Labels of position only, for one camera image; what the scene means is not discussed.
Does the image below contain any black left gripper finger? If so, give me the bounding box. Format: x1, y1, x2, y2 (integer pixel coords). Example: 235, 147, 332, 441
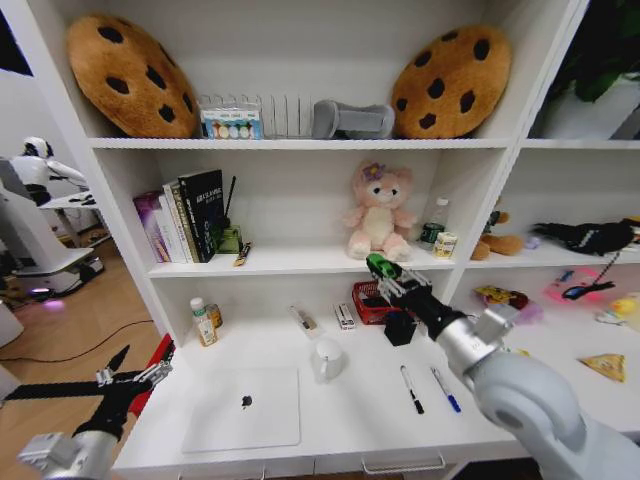
132, 349, 175, 390
95, 344, 132, 389

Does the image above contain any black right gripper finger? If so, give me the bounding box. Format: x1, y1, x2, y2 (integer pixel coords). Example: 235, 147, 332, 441
392, 267, 434, 297
369, 269, 407, 310

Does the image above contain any green toy car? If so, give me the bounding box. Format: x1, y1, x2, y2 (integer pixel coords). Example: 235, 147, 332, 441
365, 253, 404, 281

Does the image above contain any red panel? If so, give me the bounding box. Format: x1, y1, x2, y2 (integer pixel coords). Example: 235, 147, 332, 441
126, 333, 177, 417

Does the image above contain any red mesh basket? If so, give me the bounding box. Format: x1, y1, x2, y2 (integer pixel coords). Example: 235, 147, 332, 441
352, 281, 402, 326

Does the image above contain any black pen holder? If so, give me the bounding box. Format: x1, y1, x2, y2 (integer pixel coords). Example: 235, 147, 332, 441
383, 309, 418, 348

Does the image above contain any small yellow drink carton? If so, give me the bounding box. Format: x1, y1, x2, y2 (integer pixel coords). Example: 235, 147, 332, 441
432, 230, 460, 260

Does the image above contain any small white box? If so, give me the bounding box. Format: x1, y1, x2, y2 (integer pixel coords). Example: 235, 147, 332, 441
333, 302, 358, 331

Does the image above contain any clear water bottle green label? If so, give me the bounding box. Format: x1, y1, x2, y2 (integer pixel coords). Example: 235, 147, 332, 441
418, 198, 451, 252

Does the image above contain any white bottle green cap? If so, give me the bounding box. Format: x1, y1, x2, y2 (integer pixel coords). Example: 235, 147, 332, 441
189, 297, 220, 348

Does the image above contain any yellow snack bag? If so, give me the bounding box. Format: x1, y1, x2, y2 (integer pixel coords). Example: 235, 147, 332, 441
473, 284, 529, 309

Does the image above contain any pink plush toy with flower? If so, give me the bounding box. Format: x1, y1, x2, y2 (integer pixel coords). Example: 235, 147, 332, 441
342, 159, 418, 262

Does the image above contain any black marker pen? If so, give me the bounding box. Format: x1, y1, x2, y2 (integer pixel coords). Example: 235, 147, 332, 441
399, 365, 426, 416

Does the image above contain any blue marker pen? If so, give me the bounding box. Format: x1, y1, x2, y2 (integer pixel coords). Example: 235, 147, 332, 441
430, 366, 463, 414

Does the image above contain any utility knife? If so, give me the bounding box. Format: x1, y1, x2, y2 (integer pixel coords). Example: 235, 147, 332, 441
289, 305, 322, 336

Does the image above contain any white mug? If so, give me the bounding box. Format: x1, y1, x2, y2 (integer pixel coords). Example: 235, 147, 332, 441
313, 338, 347, 385

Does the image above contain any brown plush toy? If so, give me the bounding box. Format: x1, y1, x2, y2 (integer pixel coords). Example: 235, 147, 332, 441
470, 197, 526, 262

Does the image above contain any silver laptop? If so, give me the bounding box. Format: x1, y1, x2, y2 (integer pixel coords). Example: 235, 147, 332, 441
181, 367, 303, 455

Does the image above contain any purple wrapper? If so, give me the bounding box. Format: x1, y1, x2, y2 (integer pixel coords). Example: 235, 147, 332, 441
513, 301, 545, 325

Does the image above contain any white book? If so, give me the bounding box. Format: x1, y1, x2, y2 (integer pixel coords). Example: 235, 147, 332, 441
157, 193, 187, 265

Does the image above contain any cream book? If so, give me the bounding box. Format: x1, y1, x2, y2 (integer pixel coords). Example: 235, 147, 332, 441
162, 180, 201, 265

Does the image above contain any green glass reed diffuser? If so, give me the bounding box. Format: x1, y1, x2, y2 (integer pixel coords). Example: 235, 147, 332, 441
209, 175, 244, 257

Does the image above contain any purple box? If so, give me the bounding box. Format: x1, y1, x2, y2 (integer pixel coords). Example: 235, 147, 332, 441
132, 191, 174, 265

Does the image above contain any black book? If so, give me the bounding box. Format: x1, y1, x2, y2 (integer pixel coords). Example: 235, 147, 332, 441
177, 169, 225, 264

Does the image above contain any white bookshelf desk unit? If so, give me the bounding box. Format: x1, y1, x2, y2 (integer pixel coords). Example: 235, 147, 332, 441
27, 0, 640, 480

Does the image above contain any white background table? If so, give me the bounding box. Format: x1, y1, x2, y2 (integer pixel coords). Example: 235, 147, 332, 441
38, 191, 109, 247

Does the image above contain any grey neck pillow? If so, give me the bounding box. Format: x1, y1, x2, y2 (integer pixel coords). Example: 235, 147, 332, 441
313, 99, 396, 140

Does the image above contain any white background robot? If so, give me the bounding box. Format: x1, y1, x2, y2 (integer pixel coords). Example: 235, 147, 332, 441
0, 136, 107, 302

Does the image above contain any black plush bird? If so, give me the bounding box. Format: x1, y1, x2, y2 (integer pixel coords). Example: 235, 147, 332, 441
531, 216, 640, 258

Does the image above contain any yellow triangular snack pack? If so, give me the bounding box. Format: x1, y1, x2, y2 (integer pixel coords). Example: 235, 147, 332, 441
578, 352, 628, 384

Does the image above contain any yellow duck toy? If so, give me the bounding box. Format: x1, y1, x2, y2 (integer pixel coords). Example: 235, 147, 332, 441
594, 292, 640, 332

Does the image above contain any clear acrylic file rack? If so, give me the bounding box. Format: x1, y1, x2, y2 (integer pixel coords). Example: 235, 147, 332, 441
259, 92, 321, 140

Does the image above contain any boxed coloured marker set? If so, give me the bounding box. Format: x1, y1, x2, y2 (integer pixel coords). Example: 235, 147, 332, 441
198, 97, 265, 141

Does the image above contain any large brown cookie pillow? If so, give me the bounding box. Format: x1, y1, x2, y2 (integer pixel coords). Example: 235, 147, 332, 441
66, 13, 201, 139

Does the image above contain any green potted plant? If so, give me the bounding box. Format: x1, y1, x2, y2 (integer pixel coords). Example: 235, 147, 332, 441
548, 0, 640, 104

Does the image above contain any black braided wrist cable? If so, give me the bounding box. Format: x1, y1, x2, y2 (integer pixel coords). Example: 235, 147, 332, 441
1, 380, 104, 402

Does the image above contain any silver drawer handle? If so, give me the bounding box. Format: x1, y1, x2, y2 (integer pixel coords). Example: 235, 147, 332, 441
361, 451, 447, 474

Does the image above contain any dark wall picture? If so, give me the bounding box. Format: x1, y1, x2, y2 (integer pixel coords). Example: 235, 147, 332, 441
0, 8, 35, 78

